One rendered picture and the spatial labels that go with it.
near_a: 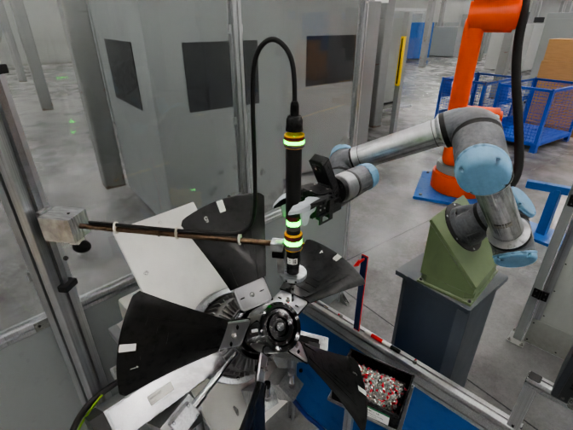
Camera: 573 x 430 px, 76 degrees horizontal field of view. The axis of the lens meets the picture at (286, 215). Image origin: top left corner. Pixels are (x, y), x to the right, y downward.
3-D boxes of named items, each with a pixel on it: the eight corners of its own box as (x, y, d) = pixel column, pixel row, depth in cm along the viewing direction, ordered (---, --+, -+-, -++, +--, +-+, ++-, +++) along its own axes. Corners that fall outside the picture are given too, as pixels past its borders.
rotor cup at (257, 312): (221, 342, 93) (245, 339, 83) (245, 293, 101) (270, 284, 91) (265, 369, 97) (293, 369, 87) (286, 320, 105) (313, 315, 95)
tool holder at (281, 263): (269, 281, 92) (268, 248, 88) (274, 264, 98) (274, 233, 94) (304, 285, 91) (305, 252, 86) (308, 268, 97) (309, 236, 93)
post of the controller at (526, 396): (506, 424, 105) (527, 376, 96) (509, 416, 107) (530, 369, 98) (518, 431, 103) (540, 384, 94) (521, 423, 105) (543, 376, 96)
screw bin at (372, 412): (329, 398, 118) (330, 384, 114) (349, 362, 130) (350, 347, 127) (397, 433, 108) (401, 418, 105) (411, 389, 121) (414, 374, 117)
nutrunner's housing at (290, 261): (284, 287, 94) (283, 102, 73) (286, 277, 98) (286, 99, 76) (298, 288, 94) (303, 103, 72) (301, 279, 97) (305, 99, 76)
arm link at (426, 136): (491, 81, 92) (322, 142, 119) (497, 110, 86) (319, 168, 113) (501, 113, 99) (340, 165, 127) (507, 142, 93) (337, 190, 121)
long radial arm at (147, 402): (199, 339, 105) (216, 337, 96) (211, 363, 105) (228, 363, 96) (95, 407, 87) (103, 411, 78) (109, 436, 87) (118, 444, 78)
